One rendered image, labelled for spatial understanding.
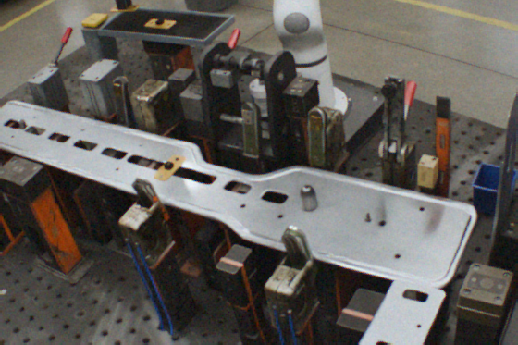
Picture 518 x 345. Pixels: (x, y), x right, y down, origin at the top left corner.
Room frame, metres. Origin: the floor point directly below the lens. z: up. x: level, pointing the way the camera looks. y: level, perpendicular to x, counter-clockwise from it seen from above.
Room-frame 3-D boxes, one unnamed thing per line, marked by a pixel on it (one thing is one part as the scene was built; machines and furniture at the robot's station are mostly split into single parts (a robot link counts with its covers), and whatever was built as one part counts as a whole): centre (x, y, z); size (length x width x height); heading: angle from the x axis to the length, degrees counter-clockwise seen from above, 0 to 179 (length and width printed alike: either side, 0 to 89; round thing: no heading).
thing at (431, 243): (1.17, 0.22, 1.00); 1.38 x 0.22 x 0.02; 53
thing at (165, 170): (1.16, 0.20, 1.01); 0.08 x 0.04 x 0.01; 143
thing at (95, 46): (1.73, 0.39, 0.92); 0.08 x 0.08 x 0.44; 53
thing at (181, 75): (1.39, 0.14, 0.90); 0.05 x 0.05 x 0.40; 53
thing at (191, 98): (1.34, 0.10, 0.89); 0.13 x 0.11 x 0.38; 143
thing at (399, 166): (1.02, -0.28, 0.88); 0.07 x 0.06 x 0.35; 143
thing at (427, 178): (0.94, -0.31, 0.88); 0.04 x 0.04 x 0.36; 53
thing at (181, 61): (1.57, 0.18, 0.92); 0.10 x 0.08 x 0.45; 53
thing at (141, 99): (1.39, 0.23, 0.89); 0.13 x 0.11 x 0.38; 143
